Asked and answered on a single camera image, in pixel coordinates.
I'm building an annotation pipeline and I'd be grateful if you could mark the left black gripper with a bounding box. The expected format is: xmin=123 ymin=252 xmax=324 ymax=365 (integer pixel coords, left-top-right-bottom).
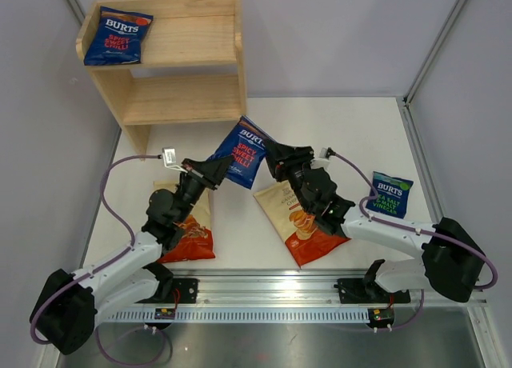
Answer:
xmin=174 ymin=155 xmax=234 ymax=224

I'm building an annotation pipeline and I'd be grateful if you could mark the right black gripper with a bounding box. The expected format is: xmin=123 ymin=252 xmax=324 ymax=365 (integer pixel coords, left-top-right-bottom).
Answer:
xmin=263 ymin=138 xmax=316 ymax=214

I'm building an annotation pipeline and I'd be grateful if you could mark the blue Burts chilli bag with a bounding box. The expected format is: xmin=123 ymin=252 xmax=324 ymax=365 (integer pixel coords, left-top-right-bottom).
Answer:
xmin=83 ymin=6 xmax=154 ymax=66

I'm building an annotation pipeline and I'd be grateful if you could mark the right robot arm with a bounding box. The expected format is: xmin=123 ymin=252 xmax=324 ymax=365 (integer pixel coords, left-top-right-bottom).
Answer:
xmin=264 ymin=139 xmax=488 ymax=303

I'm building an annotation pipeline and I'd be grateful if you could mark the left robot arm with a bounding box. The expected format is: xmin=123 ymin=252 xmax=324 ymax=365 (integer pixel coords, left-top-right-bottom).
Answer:
xmin=30 ymin=155 xmax=234 ymax=354

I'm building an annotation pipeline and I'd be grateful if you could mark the left cassava chips bag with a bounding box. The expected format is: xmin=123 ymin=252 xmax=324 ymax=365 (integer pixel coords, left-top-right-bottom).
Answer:
xmin=158 ymin=189 xmax=215 ymax=264

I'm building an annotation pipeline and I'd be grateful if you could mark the cassava chips bag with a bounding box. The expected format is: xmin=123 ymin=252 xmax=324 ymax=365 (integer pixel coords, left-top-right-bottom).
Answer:
xmin=158 ymin=189 xmax=215 ymax=264
xmin=254 ymin=182 xmax=350 ymax=267

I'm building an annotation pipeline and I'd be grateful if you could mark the right cassava chips bag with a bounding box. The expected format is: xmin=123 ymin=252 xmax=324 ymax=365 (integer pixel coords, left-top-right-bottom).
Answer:
xmin=254 ymin=182 xmax=350 ymax=267

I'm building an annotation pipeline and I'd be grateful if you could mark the wooden two-tier shelf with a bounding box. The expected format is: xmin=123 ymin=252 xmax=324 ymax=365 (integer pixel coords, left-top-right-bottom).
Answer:
xmin=76 ymin=0 xmax=247 ymax=154

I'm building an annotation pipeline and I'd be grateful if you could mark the Burts sea salt vinegar bag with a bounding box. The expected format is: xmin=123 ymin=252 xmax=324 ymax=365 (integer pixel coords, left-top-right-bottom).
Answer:
xmin=366 ymin=171 xmax=414 ymax=218

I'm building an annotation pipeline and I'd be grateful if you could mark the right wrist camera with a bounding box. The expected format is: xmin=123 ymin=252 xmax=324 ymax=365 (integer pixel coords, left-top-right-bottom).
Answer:
xmin=310 ymin=147 xmax=336 ymax=170

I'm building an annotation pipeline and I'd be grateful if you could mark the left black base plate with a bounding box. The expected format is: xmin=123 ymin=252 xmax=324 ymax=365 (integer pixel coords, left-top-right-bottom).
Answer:
xmin=151 ymin=278 xmax=199 ymax=304

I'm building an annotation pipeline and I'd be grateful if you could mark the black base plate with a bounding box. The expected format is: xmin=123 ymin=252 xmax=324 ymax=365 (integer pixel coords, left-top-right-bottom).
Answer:
xmin=151 ymin=278 xmax=199 ymax=304
xmin=334 ymin=278 xmax=411 ymax=305

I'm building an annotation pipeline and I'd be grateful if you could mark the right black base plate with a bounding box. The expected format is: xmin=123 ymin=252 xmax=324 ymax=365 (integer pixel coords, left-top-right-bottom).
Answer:
xmin=334 ymin=278 xmax=411 ymax=305

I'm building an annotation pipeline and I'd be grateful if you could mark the white slotted cable duct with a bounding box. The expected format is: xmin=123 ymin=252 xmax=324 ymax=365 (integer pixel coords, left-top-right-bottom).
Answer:
xmin=107 ymin=306 xmax=370 ymax=324

